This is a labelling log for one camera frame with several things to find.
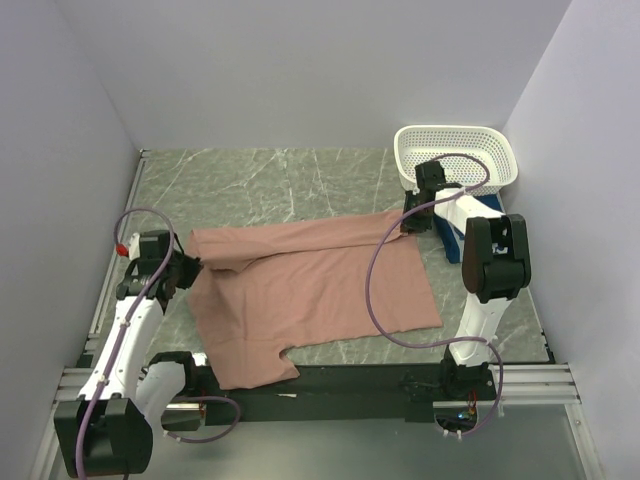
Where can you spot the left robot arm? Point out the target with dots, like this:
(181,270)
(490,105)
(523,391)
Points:
(108,429)

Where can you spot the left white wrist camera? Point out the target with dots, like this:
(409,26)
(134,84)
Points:
(130,248)

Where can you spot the white plastic basket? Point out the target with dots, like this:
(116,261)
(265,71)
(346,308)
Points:
(416,144)

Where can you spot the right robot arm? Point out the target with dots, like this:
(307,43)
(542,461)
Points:
(495,267)

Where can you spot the pink graphic t-shirt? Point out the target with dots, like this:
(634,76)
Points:
(266,289)

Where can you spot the black base crossbar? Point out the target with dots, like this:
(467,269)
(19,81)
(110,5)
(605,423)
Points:
(344,392)

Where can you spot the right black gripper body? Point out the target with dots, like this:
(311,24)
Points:
(419,220)

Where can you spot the folded blue t-shirt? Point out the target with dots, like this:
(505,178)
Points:
(452,235)

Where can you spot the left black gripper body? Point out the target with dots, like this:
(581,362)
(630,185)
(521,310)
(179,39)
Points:
(169,268)

